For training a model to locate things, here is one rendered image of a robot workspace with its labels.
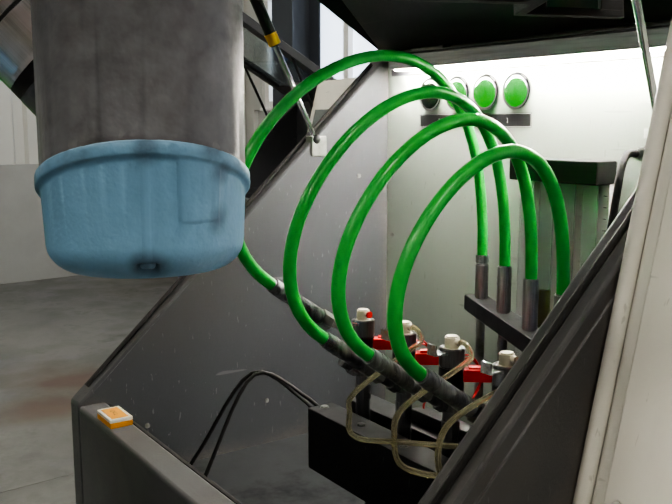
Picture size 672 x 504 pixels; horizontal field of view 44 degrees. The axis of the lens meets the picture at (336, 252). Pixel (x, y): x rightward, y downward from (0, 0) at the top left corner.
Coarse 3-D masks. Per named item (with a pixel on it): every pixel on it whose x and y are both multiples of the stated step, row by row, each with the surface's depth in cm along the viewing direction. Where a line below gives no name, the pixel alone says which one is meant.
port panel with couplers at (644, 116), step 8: (640, 104) 100; (648, 104) 99; (640, 112) 100; (648, 112) 100; (640, 120) 101; (648, 120) 100; (640, 128) 101; (648, 128) 100; (640, 136) 101; (640, 144) 101; (640, 152) 98; (640, 160) 98; (640, 168) 101
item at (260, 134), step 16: (336, 64) 96; (352, 64) 97; (416, 64) 103; (304, 80) 94; (320, 80) 95; (448, 80) 106; (288, 96) 93; (272, 112) 92; (464, 112) 108; (272, 128) 93; (464, 128) 109; (256, 144) 91; (480, 176) 111; (480, 192) 111; (480, 208) 112; (480, 224) 112; (480, 240) 113; (240, 256) 92; (480, 256) 113; (256, 272) 93
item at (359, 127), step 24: (408, 96) 92; (432, 96) 94; (456, 96) 96; (360, 120) 89; (336, 144) 88; (312, 192) 86; (504, 192) 102; (504, 216) 103; (288, 240) 86; (504, 240) 104; (288, 264) 86; (504, 264) 104; (288, 288) 87; (504, 288) 105; (504, 312) 105; (312, 336) 89; (360, 360) 93
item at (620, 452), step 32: (640, 192) 73; (640, 224) 73; (640, 256) 73; (640, 288) 73; (640, 320) 72; (608, 352) 74; (640, 352) 71; (608, 384) 73; (640, 384) 71; (608, 416) 73; (640, 416) 70; (608, 448) 73; (640, 448) 70; (608, 480) 72; (640, 480) 69
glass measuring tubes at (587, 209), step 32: (576, 160) 105; (608, 160) 104; (544, 192) 110; (576, 192) 108; (608, 192) 104; (544, 224) 110; (576, 224) 109; (544, 256) 111; (576, 256) 109; (544, 288) 112
